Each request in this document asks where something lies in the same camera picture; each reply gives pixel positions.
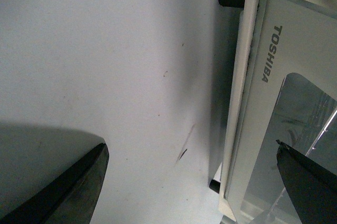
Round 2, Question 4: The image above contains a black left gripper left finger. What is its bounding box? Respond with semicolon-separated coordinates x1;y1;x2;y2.
1;143;109;223

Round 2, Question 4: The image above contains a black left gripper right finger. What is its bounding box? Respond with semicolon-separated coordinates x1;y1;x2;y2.
276;140;336;223

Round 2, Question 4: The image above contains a white Toshiba toaster oven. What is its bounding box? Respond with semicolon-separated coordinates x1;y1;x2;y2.
209;0;336;223

